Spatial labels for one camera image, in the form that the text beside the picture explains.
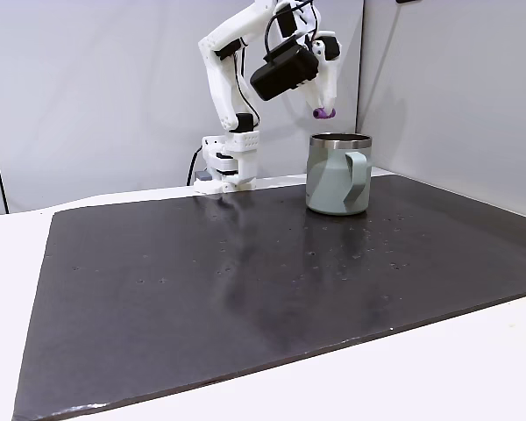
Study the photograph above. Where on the black table mat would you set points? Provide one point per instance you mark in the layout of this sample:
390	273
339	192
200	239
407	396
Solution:
245	285

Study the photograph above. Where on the black wall fixture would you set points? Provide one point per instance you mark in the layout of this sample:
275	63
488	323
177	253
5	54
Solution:
408	1

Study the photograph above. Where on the black camera box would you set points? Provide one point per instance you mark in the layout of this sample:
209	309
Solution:
285	72

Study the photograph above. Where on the purple pen grip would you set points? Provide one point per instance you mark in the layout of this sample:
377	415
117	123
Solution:
322	114

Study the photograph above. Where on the grey-green steel mug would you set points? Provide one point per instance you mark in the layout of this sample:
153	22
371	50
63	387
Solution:
329	184

